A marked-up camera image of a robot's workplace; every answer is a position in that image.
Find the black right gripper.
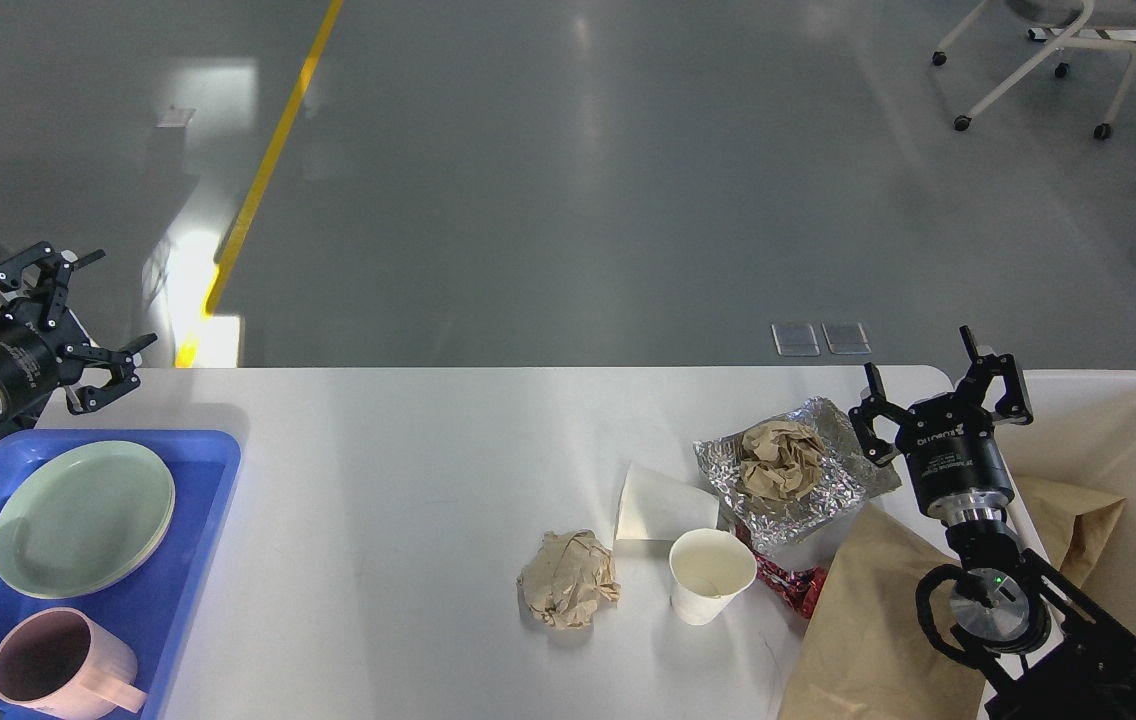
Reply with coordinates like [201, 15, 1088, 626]
[847, 325, 1035, 524]

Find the light green plate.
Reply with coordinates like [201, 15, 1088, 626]
[0, 439, 178, 600]

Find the brown paper bag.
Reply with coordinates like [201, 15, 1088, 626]
[779, 506, 987, 719]

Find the pink mug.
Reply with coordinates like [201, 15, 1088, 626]
[0, 606, 148, 719]

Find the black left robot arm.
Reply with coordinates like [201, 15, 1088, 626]
[0, 242, 158, 424]

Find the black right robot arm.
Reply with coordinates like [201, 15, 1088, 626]
[847, 327, 1136, 719]

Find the floor socket cover right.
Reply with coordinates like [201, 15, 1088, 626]
[821, 323, 872, 355]

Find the floor socket cover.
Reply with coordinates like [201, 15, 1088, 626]
[821, 323, 872, 355]
[772, 323, 821, 357]

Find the floor socket cover left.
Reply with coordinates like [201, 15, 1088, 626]
[772, 323, 821, 357]

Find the brown paper in bin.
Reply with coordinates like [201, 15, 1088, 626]
[1014, 477, 1127, 587]

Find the red snack wrapper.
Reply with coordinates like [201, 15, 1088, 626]
[733, 521, 828, 620]

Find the yellow plate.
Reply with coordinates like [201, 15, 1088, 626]
[15, 477, 176, 600]

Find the white paper cup upright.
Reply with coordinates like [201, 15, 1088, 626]
[668, 528, 757, 626]

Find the flattened white paper cup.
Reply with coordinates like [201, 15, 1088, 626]
[613, 462, 719, 542]

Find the blue plastic tray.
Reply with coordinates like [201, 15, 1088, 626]
[0, 429, 242, 719]

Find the crumpled brown paper ball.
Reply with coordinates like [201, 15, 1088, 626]
[516, 529, 620, 630]

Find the white office chair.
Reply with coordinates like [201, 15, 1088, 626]
[951, 1, 1136, 141]

